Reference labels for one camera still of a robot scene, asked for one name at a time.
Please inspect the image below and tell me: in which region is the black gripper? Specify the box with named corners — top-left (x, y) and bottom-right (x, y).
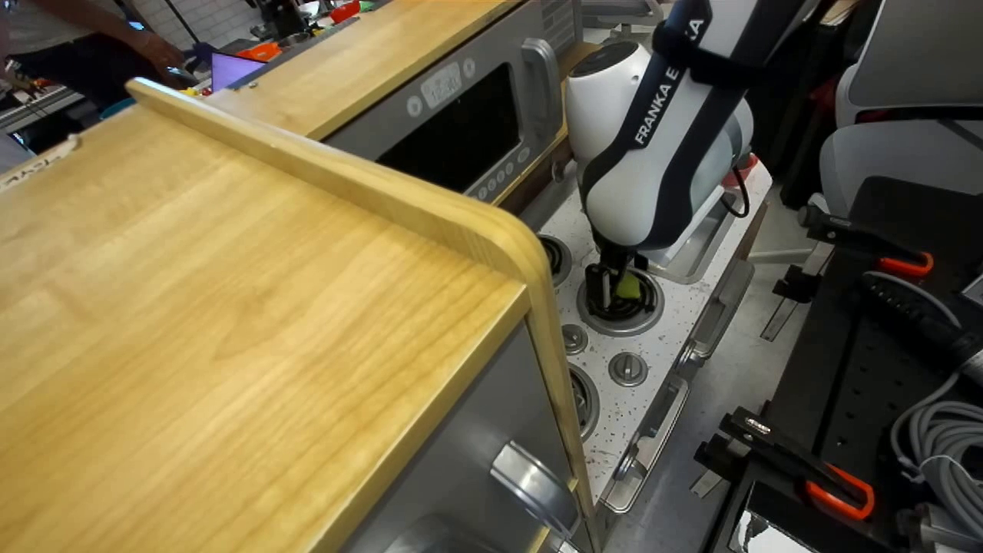
top-left (586, 229), bottom-right (661, 309)

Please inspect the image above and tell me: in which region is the black coil stove burner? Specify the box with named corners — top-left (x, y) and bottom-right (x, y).
top-left (539, 234), bottom-right (579, 287)
top-left (575, 257), bottom-right (666, 336)
top-left (564, 363), bottom-right (605, 442)

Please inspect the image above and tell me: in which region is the grey stove knob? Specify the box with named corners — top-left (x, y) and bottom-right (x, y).
top-left (560, 322), bottom-right (593, 357)
top-left (607, 350), bottom-right (651, 390)

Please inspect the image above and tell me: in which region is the red toy bottle grey cap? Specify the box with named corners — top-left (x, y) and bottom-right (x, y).
top-left (732, 149), bottom-right (769, 190)

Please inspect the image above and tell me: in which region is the grey toy microwave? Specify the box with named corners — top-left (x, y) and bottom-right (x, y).
top-left (323, 0), bottom-right (589, 207)

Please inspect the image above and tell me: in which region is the grey toy fridge door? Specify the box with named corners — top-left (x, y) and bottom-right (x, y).
top-left (340, 317), bottom-right (595, 553)

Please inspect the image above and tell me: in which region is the wooden toy kitchen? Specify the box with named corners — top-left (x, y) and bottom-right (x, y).
top-left (0, 0), bottom-right (781, 553)

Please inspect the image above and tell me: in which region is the black pegboard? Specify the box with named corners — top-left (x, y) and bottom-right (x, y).
top-left (717, 172), bottom-right (983, 553)

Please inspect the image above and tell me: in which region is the grey wheeled office chair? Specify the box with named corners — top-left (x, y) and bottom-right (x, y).
top-left (579, 0), bottom-right (670, 32)

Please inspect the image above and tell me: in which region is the white office chair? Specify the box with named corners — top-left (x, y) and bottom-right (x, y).
top-left (817, 0), bottom-right (983, 219)

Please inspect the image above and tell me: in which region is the purple laptop screen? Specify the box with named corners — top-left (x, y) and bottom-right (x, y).
top-left (210, 49), bottom-right (272, 93)

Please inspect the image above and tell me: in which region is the person in grey shirt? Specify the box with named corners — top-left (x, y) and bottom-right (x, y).
top-left (0, 0), bottom-right (204, 116)

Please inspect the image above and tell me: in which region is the grey front door handle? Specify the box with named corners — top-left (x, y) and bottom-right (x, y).
top-left (600, 375), bottom-right (690, 519)
top-left (674, 256), bottom-right (758, 368)

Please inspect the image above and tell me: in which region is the grey microwave handle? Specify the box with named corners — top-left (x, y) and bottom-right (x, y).
top-left (517, 35), bottom-right (564, 147)

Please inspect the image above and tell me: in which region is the silver fridge door handle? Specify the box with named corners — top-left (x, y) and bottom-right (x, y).
top-left (488, 439), bottom-right (581, 540)

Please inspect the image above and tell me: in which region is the black clamp orange handle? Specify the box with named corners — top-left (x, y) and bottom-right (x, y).
top-left (690, 403), bottom-right (881, 526)
top-left (758, 198), bottom-right (940, 346)

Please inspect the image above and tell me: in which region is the black ribbed handle tool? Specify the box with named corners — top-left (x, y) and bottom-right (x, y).
top-left (856, 271), bottom-right (983, 387)

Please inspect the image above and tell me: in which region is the grey coiled cable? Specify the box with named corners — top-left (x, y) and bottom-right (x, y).
top-left (888, 372), bottom-right (983, 553)

